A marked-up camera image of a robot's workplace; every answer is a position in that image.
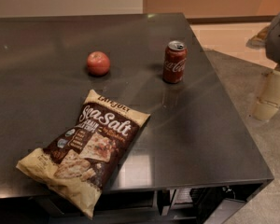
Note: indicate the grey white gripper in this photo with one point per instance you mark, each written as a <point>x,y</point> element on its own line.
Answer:
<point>278,39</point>

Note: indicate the red coke can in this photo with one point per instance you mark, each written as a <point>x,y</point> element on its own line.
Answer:
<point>174,61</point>

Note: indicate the red apple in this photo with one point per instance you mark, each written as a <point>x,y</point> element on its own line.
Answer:
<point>98,64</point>

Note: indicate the sea salt chips bag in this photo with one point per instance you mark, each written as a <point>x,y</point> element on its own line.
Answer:
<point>79,162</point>

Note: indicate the dark table frame with drawers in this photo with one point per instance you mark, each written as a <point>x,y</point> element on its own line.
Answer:
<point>213,205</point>

